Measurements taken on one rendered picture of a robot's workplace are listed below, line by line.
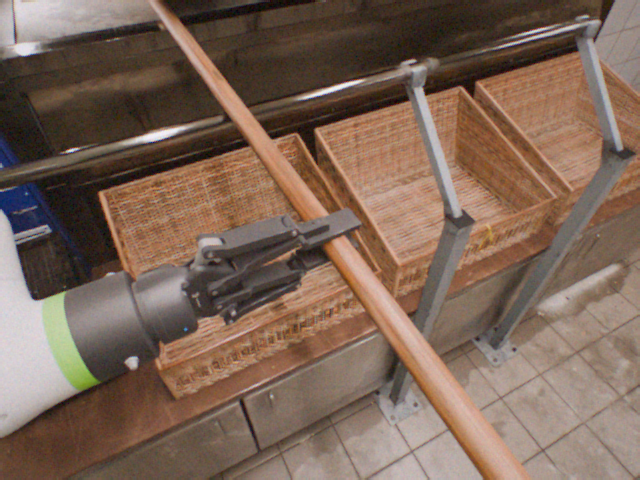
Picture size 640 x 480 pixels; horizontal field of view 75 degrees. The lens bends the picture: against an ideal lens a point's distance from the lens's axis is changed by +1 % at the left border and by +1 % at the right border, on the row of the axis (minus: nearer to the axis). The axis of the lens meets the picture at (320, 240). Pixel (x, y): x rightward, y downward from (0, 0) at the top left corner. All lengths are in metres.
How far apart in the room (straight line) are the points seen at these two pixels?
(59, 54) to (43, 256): 0.43
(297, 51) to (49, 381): 0.97
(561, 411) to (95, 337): 1.66
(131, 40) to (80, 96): 0.17
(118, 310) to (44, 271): 0.68
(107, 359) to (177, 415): 0.66
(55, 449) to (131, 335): 0.75
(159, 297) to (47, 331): 0.09
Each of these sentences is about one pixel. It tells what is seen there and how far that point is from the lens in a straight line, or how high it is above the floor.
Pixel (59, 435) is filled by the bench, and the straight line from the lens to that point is 1.15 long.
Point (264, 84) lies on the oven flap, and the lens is 1.16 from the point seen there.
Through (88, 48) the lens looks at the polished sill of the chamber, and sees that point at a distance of 1.04.
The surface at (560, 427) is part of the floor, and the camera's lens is 1.83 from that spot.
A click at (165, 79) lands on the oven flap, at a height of 1.07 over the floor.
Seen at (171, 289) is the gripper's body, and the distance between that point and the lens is 0.41.
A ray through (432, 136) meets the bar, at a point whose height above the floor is 1.07.
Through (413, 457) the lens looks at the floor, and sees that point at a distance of 1.62.
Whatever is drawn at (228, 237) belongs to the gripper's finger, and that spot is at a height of 1.25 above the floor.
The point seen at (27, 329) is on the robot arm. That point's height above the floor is 1.23.
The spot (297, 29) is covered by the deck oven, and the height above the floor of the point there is 1.13.
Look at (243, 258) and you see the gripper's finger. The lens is 0.43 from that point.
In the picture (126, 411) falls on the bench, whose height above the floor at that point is 0.58.
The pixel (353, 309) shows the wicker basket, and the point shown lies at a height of 0.61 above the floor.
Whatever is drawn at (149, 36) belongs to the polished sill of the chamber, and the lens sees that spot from 1.04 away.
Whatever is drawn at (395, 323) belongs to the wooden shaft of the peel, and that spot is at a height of 1.20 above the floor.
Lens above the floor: 1.54
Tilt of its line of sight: 48 degrees down
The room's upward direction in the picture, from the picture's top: straight up
